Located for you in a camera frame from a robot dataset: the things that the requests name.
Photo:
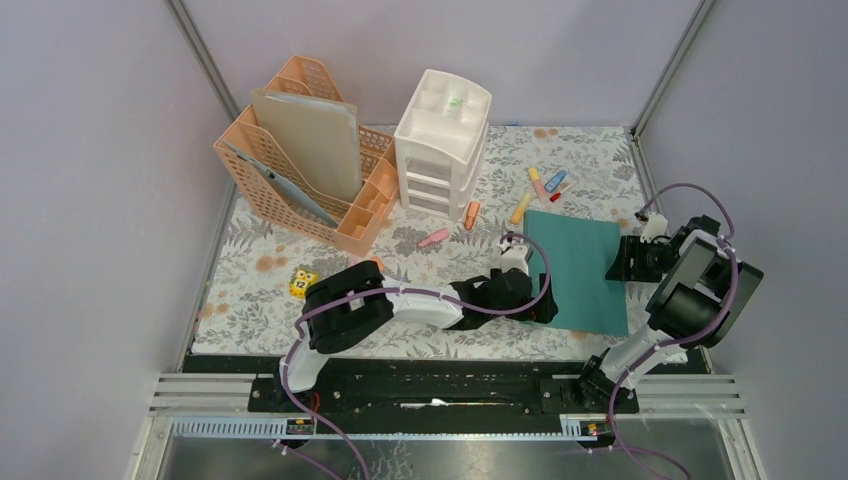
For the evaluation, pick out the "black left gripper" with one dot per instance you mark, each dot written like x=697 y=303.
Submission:
x=542 y=314

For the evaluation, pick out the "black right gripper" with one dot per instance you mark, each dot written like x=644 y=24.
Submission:
x=631 y=248

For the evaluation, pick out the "teal file folder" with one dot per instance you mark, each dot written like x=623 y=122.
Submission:
x=580 y=252

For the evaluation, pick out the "beige file folder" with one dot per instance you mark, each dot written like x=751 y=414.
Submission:
x=319 y=136

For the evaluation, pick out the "light blue clipboard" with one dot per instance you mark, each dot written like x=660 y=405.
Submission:
x=285 y=187

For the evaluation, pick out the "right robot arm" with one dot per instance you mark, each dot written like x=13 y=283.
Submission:
x=702 y=287

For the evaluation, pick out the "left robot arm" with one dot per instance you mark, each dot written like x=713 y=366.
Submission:
x=341 y=311

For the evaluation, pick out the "yellow orange highlighter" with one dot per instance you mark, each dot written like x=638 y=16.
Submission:
x=521 y=208

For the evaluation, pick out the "yellow pink highlighter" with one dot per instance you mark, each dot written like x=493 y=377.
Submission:
x=538 y=187

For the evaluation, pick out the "orange highlighter centre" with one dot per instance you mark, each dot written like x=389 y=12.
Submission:
x=471 y=215

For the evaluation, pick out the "pink highlighter centre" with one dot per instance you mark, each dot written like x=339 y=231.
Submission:
x=434 y=238

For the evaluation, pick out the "orange cap grey marker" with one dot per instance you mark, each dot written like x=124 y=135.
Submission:
x=378 y=262

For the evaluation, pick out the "white plastic drawer unit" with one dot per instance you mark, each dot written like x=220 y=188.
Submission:
x=440 y=143

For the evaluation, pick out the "yellow owl eraser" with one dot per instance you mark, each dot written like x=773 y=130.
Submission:
x=301 y=281

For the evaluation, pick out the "floral patterned table mat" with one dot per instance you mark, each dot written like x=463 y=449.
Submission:
x=249 y=310

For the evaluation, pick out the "orange plastic file organizer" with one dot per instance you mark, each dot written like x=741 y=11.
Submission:
x=360 y=221

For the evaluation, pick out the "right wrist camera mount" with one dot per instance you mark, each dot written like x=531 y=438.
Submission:
x=654 y=225

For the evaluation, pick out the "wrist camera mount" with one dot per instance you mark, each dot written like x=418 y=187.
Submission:
x=514 y=253
x=654 y=225

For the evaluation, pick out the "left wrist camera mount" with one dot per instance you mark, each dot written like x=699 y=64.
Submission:
x=514 y=253

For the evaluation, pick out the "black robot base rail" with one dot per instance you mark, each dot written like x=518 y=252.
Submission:
x=419 y=397

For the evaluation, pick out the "right aluminium frame post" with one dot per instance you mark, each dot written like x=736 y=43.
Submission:
x=698 y=19

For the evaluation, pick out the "aluminium frame post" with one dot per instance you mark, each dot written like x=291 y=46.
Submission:
x=194 y=39
x=698 y=19

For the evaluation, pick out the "left aluminium frame post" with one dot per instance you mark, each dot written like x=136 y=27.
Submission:
x=194 y=39

